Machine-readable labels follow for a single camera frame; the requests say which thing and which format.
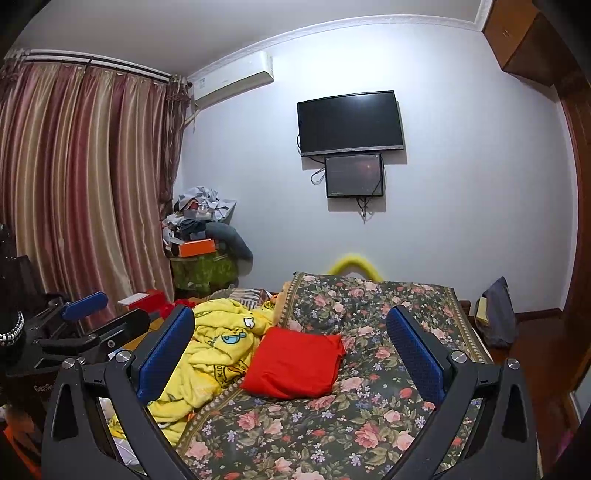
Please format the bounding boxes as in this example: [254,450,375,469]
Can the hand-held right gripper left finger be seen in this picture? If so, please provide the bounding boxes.
[41,305,199,480]

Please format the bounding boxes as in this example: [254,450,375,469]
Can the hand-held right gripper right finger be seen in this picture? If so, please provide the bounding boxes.
[385,305,539,480]

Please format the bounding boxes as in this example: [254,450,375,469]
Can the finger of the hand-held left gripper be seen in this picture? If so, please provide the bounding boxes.
[36,291,109,330]
[39,308,152,364]

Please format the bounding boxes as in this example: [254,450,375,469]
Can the red zip jacket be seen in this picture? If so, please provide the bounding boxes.
[240,327,347,400]

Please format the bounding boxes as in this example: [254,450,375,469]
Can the red and white box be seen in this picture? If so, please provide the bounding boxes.
[117,290,167,315]

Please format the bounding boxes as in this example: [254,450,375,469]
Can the yellow cartoon blanket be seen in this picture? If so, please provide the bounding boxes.
[108,298,278,446]

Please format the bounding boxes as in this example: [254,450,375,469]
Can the green printed cloth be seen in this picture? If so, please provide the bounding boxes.
[170,251,238,296]

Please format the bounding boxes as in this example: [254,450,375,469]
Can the grey bag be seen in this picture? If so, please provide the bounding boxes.
[480,277,517,349]

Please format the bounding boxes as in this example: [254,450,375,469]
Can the striped cloth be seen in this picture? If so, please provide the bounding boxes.
[228,287,273,306]

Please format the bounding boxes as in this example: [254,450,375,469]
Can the orange box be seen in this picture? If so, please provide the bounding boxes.
[178,239,217,258]

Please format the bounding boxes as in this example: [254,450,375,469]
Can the yellow foam tube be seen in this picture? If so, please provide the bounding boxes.
[327,251,382,281]

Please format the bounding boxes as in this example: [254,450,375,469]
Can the floral blanket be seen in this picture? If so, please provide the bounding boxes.
[178,272,495,480]

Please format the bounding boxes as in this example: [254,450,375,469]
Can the striped curtain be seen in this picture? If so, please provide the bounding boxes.
[0,60,192,301]

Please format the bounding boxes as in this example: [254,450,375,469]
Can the grey neck pillow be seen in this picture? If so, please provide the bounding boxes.
[203,222,254,264]

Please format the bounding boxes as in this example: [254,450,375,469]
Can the pile of clutter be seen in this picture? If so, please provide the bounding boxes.
[161,186,237,247]

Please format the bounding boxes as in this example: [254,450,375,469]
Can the small black monitor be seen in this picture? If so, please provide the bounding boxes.
[324,154,385,199]

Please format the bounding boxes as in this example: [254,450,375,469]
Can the large black television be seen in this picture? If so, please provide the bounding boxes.
[296,90,406,158]

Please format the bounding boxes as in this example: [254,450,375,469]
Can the white air conditioner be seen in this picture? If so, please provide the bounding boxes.
[191,51,274,109]

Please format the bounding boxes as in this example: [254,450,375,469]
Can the wooden overhead cabinet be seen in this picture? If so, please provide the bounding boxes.
[481,0,583,86]

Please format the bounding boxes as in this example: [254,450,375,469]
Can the wooden bed frame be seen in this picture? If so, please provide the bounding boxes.
[457,299,497,365]

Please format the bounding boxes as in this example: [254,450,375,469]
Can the black hanging cable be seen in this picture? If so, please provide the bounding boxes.
[355,196,377,223]

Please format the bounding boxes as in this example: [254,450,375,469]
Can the curtain rail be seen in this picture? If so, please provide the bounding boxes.
[4,48,195,88]

